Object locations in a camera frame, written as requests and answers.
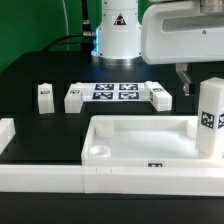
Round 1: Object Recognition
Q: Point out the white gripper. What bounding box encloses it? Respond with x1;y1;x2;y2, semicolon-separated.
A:
141;0;224;96

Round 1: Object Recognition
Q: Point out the white desk top tray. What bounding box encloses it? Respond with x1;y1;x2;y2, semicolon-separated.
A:
81;115;224;168

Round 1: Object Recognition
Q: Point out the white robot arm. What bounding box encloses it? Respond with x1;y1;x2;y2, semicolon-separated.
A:
91;0;224;96

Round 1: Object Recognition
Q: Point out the white front fence bar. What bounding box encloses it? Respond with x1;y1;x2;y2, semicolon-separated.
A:
0;165;224;196

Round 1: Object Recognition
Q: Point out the white marker base plate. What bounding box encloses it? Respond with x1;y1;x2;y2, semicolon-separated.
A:
81;83;149;102

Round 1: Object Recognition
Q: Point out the black cable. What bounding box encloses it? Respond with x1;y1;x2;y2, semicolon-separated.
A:
42;0;98;52

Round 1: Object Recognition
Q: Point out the white cable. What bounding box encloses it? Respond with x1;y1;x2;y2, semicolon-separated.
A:
61;0;70;51

